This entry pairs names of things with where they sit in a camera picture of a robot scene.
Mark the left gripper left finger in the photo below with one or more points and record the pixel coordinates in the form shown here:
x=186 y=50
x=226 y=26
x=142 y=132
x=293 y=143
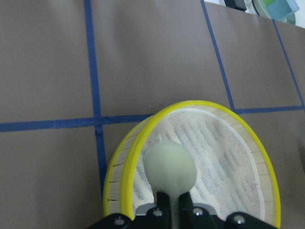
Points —
x=151 y=216

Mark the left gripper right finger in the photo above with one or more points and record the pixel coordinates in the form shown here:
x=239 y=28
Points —
x=199 y=217

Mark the pale green bun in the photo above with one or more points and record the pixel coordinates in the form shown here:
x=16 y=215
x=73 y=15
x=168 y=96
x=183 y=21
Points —
x=169 y=169

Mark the green bowl with sponges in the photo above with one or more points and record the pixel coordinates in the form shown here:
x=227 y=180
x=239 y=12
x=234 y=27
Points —
x=261 y=10

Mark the blue sponge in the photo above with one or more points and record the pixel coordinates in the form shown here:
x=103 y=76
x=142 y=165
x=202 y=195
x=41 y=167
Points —
x=281 y=9

